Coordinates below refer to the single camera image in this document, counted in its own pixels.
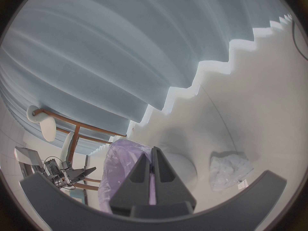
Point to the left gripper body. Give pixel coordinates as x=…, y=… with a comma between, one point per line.
x=68, y=177

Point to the pale blue curtain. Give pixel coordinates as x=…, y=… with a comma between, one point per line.
x=96, y=56

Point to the white trash bin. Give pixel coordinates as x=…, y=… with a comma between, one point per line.
x=182, y=169

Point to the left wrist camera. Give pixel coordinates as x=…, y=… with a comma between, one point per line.
x=66, y=165

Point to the white cushioned wooden chair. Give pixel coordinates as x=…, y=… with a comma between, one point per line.
x=48, y=129

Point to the crumpled white printed wrapper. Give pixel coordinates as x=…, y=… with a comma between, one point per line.
x=228, y=169

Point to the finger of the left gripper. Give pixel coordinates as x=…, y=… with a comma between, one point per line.
x=79, y=172
x=86, y=174

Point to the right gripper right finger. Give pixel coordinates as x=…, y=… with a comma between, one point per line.
x=168, y=189

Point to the purple plastic bag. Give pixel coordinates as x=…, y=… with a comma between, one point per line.
x=118, y=157

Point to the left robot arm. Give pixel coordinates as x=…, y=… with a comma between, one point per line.
x=26, y=155

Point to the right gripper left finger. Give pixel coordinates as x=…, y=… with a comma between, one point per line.
x=137, y=189

